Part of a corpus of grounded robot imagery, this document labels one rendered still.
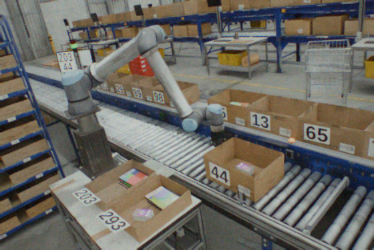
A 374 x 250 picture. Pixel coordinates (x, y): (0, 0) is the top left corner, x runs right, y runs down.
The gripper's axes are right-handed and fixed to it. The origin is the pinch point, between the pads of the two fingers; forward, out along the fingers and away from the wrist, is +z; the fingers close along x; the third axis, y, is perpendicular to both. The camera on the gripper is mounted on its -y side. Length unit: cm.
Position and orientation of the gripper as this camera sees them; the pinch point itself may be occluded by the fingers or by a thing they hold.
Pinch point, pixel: (222, 154)
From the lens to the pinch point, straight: 199.3
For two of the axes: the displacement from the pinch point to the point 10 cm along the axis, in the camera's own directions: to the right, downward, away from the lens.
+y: -7.3, 3.8, -5.8
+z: 1.5, 9.0, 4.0
